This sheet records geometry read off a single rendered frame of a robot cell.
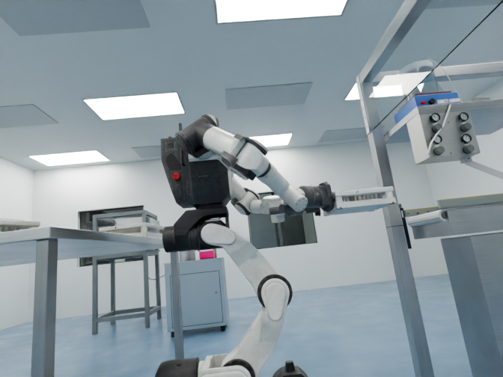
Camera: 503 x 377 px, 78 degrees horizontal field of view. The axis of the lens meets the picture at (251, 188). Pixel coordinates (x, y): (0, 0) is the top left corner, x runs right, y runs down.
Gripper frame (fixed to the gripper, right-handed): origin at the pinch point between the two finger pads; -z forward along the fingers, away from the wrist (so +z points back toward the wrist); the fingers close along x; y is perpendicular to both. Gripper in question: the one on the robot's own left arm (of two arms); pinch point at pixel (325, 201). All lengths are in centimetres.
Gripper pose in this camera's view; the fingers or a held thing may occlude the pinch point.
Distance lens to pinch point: 150.0
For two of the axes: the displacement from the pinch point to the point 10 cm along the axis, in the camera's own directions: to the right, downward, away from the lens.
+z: -9.8, 1.5, 1.0
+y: -1.3, -2.0, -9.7
